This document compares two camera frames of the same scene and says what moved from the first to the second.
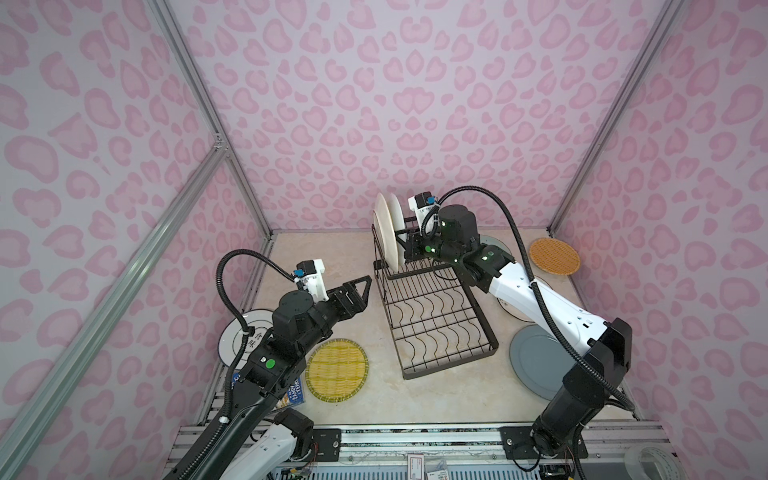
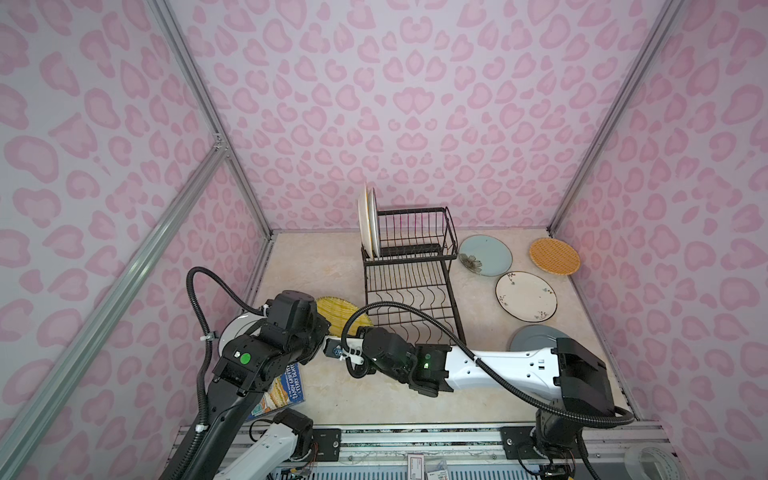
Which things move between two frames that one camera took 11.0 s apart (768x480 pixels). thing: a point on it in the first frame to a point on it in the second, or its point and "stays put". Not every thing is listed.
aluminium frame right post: x=667 y=21 stays put
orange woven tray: x=554 y=256 stays put
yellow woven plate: x=338 y=370 to x=337 y=311
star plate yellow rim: x=385 y=234 to x=364 y=223
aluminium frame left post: x=169 y=25 stays put
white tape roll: x=665 y=463 stays put
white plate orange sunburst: x=398 y=221 to x=374 y=225
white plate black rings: x=260 y=320 stays put
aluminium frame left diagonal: x=20 y=444 stays put
